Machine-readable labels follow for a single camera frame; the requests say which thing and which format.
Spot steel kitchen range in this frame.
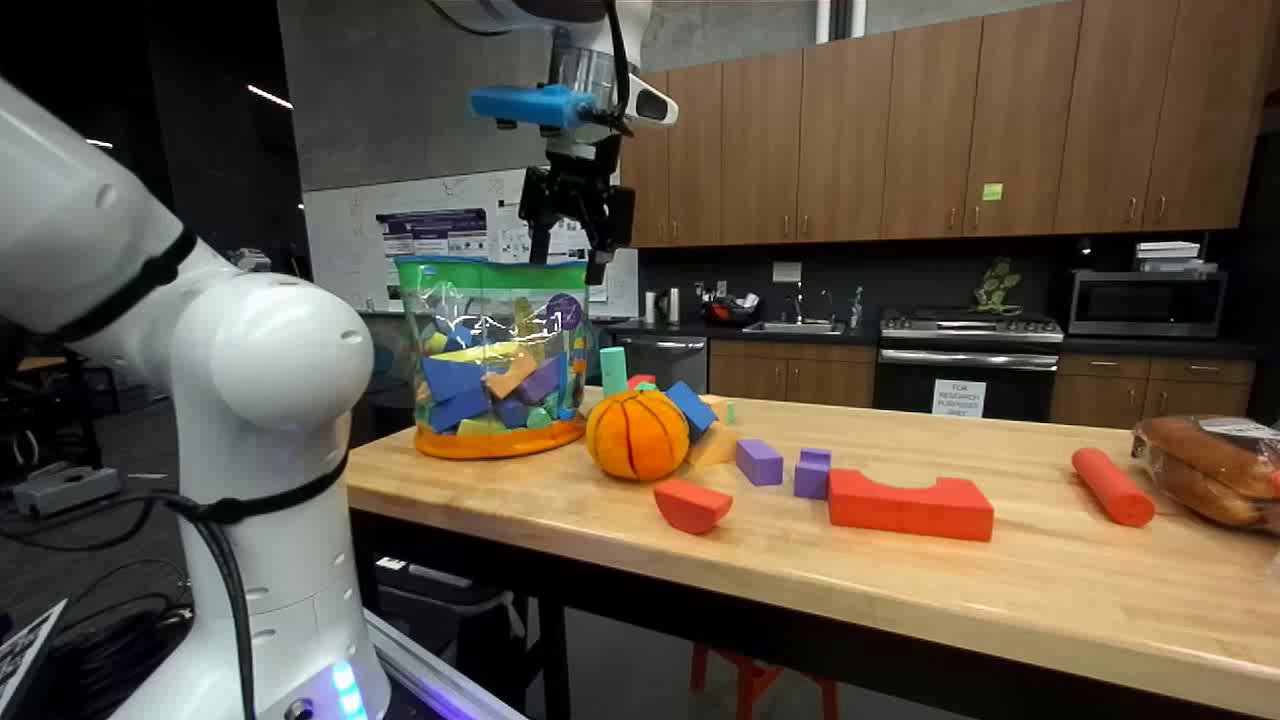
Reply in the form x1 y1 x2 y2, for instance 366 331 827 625
873 313 1068 425

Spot red foam cylinder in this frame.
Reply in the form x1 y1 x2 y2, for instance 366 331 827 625
1068 445 1161 531

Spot purple foam cube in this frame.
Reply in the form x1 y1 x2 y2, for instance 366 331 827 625
730 435 786 490

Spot blue rectangular foam block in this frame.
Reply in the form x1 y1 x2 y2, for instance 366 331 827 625
665 376 719 441

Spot white oven towel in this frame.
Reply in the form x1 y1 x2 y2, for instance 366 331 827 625
929 376 991 419

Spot small purple foam block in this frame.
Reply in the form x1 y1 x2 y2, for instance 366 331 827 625
793 447 834 502

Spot red stool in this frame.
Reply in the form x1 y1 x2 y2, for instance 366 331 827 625
687 639 845 720

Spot stack of white plates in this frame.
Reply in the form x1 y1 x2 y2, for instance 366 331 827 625
1131 236 1208 276

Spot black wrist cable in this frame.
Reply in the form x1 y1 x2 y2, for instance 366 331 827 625
604 0 638 137

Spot white wall board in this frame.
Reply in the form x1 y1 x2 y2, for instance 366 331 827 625
301 165 638 319

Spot yellow foam block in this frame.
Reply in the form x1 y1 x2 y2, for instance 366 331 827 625
682 419 739 472

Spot green potted plant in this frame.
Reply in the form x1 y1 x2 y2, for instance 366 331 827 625
972 257 1027 319

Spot black table frame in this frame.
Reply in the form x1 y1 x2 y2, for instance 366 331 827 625
346 502 1244 720

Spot red wedge foam block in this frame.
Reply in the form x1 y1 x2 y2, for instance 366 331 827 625
653 476 734 538

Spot green foam cylinder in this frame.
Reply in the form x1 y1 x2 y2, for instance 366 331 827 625
594 342 632 400

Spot steel dishwasher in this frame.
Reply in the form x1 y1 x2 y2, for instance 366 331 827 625
615 331 711 395

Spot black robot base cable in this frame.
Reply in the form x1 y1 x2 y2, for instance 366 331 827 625
122 451 351 720

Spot wooden base cabinet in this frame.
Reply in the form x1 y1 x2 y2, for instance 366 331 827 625
1051 353 1261 432
707 336 878 407

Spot steel microwave oven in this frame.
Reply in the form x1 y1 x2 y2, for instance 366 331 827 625
1063 262 1232 340

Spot wooden wall cabinets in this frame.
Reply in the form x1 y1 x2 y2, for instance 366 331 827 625
615 0 1280 252

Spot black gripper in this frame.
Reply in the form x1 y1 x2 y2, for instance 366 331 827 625
515 126 638 288

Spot steel sink with faucet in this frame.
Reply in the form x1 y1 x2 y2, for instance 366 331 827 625
739 282 851 340

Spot clear bag of foam blocks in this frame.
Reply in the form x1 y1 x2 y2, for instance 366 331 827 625
392 252 594 463

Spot purple headed poster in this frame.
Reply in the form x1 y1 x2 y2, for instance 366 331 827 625
377 203 497 272

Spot red arch foam block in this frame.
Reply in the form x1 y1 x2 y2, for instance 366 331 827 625
825 463 1000 542

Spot large blue foam block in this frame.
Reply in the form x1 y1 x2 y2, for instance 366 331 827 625
420 357 497 432

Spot robot base platform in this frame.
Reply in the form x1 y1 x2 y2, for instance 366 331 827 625
356 613 525 720

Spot grey box device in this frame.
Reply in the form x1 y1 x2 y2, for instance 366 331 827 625
10 461 130 520

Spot orange stitched ball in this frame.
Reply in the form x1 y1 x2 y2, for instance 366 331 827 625
583 380 696 489

